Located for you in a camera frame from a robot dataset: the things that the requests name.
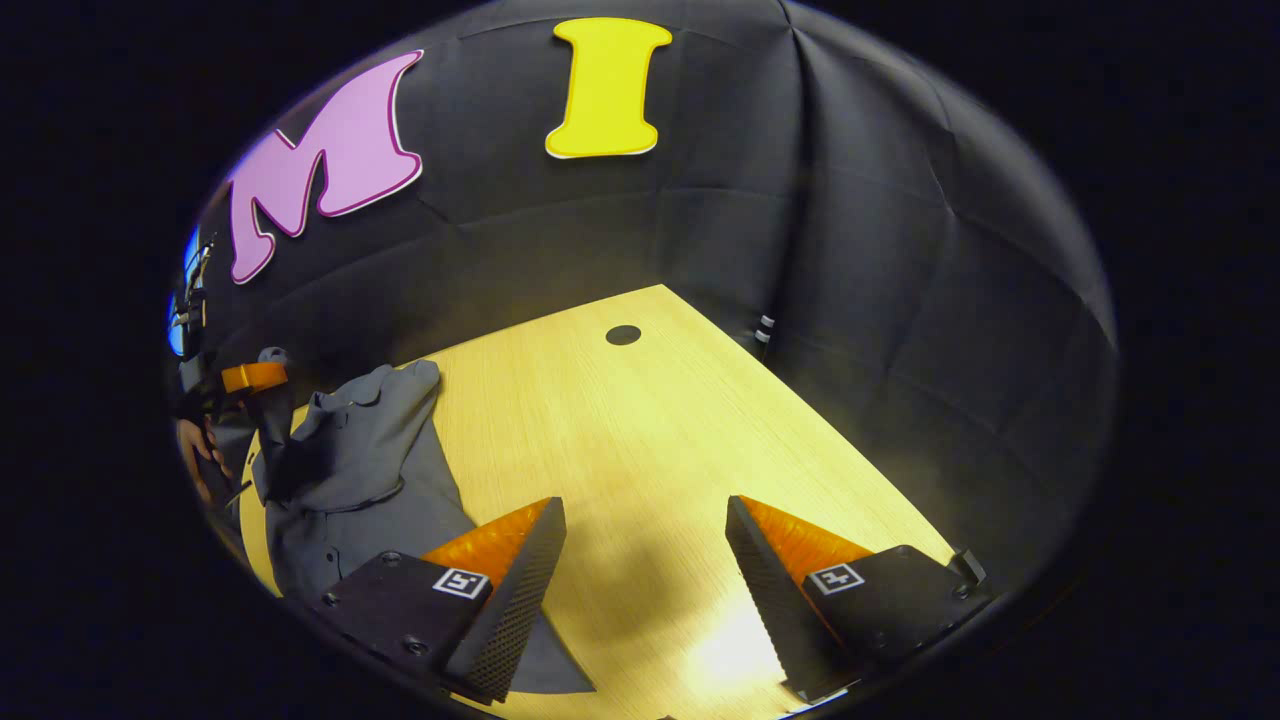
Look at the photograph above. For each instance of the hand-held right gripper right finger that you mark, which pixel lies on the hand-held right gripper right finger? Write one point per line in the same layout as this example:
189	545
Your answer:
765	590

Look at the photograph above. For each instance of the black backdrop cloth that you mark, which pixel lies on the black backdrop cloth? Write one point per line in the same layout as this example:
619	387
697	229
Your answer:
800	200

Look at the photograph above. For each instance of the grey button shirt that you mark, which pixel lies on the grey button shirt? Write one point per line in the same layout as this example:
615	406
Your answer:
350	460

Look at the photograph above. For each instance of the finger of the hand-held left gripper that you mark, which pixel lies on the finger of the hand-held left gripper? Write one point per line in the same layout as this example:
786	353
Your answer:
255	377

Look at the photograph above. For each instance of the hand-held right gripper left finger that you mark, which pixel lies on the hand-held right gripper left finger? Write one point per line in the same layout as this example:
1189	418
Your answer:
520	590

